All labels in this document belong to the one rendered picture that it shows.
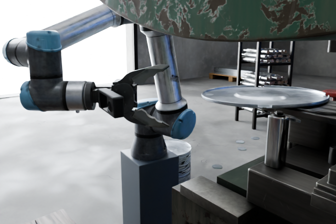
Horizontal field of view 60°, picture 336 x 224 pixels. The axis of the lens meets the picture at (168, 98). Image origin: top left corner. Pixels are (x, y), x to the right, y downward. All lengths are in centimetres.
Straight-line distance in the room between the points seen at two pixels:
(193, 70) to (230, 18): 647
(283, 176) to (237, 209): 9
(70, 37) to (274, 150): 63
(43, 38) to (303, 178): 59
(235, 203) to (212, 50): 658
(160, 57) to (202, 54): 587
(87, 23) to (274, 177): 67
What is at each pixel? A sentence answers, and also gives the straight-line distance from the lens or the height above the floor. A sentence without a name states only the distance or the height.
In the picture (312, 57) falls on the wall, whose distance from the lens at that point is 794.
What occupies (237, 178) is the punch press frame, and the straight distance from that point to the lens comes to 62.
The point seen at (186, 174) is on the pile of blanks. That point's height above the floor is 8.
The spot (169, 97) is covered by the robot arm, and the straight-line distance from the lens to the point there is 100.
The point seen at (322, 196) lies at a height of 72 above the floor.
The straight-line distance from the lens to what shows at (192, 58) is 659.
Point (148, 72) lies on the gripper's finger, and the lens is 68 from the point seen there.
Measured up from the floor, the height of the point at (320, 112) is 78.
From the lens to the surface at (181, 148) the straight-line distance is 187.
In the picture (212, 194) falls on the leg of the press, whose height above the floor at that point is 64.
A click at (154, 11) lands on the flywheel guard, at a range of 25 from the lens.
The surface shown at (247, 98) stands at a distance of 69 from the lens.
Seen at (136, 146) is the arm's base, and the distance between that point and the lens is 117.
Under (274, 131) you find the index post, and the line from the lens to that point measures 52.
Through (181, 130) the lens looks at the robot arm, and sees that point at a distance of 102.
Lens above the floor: 92
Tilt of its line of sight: 12 degrees down
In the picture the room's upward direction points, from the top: straight up
